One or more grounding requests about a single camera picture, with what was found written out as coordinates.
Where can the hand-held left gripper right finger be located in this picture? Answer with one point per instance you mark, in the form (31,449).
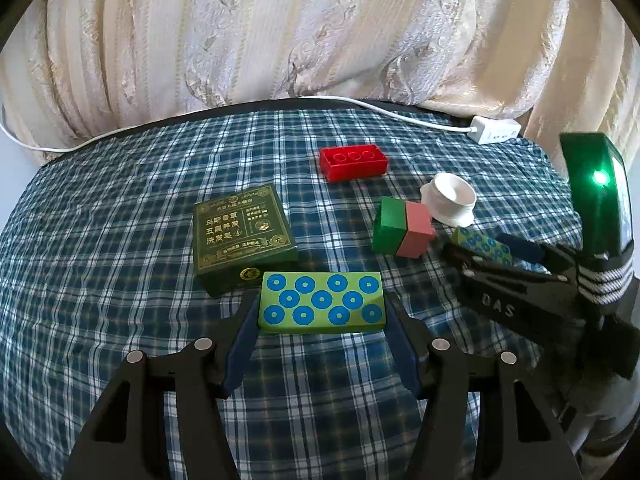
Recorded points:
(402,350)

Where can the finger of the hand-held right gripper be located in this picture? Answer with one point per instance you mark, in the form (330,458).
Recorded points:
(470,265)
(522,249)

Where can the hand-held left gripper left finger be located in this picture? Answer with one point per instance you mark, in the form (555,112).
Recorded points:
(240,355)

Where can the green blue-dotted block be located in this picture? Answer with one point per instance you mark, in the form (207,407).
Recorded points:
(320,302)
(480,245)

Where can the white plastic cap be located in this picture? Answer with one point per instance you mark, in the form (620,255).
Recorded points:
(447,197)

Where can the green and pink block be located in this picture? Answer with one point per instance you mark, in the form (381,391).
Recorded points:
(400,227)

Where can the dark green box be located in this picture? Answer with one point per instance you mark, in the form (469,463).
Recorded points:
(240,235)

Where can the red toy block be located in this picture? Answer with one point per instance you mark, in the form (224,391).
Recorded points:
(352,160)

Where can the white power strip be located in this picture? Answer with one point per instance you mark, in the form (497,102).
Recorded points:
(495,130)

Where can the blue plaid tablecloth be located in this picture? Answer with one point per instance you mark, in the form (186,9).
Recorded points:
(125,260)

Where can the cream patterned curtain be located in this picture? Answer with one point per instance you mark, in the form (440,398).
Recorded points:
(250,35)

